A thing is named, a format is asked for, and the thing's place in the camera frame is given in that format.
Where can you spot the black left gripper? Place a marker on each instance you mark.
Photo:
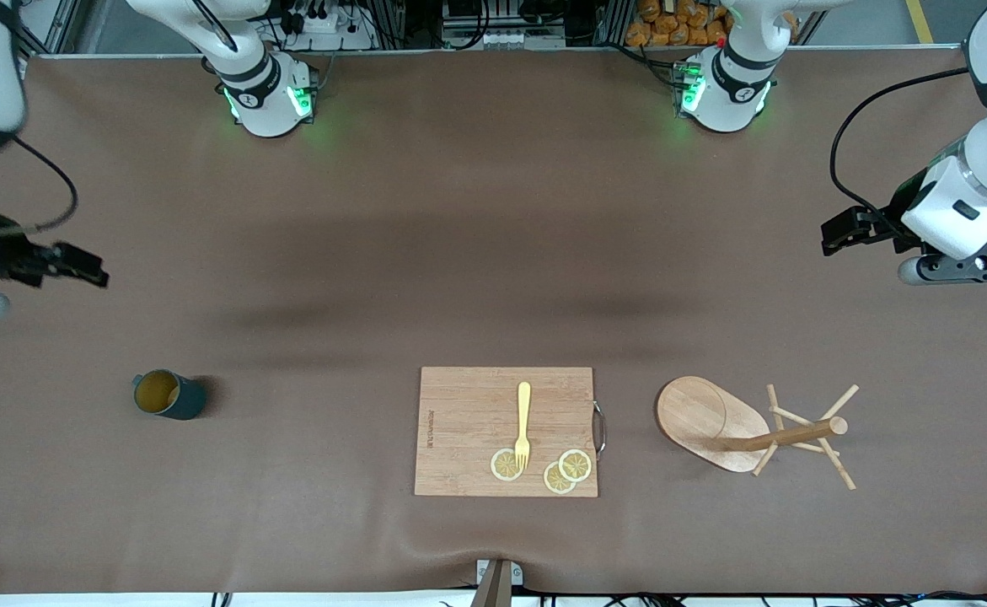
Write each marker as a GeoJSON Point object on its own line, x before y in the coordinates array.
{"type": "Point", "coordinates": [892, 221]}

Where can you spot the dark green cup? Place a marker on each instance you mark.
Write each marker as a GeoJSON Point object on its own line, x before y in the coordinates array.
{"type": "Point", "coordinates": [185, 405]}

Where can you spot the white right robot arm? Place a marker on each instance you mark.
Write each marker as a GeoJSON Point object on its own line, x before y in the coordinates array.
{"type": "Point", "coordinates": [265, 110]}

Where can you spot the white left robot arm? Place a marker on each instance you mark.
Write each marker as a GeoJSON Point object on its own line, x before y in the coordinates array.
{"type": "Point", "coordinates": [725, 101]}

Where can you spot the wooden cup rack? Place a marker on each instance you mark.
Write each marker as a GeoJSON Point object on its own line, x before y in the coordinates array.
{"type": "Point", "coordinates": [695, 413]}

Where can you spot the orange bread bag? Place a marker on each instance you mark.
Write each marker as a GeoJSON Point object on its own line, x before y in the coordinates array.
{"type": "Point", "coordinates": [678, 29]}

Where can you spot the brown table mat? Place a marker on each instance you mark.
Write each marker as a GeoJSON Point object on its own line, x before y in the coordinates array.
{"type": "Point", "coordinates": [291, 506]}

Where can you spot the white power strip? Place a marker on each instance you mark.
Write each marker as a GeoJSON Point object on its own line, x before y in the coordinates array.
{"type": "Point", "coordinates": [320, 24]}

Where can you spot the lemon slice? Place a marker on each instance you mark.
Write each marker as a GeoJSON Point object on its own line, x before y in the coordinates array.
{"type": "Point", "coordinates": [501, 465]}
{"type": "Point", "coordinates": [576, 465]}
{"type": "Point", "coordinates": [554, 482]}

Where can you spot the yellow plastic fork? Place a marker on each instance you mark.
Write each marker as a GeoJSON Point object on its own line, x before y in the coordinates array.
{"type": "Point", "coordinates": [524, 413]}

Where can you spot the wooden cutting board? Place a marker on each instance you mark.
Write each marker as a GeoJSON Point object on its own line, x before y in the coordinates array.
{"type": "Point", "coordinates": [468, 421]}

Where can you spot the metal table clamp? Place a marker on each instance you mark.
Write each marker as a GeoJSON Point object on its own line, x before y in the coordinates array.
{"type": "Point", "coordinates": [497, 582]}

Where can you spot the aluminium profile rail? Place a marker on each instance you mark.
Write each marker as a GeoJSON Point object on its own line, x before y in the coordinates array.
{"type": "Point", "coordinates": [969, 46]}

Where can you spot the aluminium frame struts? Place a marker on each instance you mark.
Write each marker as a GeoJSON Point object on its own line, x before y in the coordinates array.
{"type": "Point", "coordinates": [63, 25]}

